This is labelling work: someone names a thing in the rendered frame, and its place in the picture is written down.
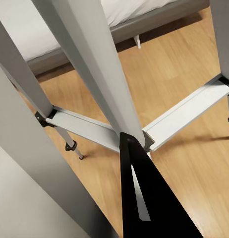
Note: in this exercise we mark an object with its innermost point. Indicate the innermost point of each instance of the bed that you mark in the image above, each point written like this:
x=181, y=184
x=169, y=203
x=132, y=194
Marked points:
x=126, y=19

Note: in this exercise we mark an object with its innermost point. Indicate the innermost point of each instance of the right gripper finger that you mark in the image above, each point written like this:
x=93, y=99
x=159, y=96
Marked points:
x=168, y=217

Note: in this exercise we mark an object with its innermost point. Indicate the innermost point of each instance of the camera tripod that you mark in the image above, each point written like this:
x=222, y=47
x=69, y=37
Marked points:
x=40, y=194

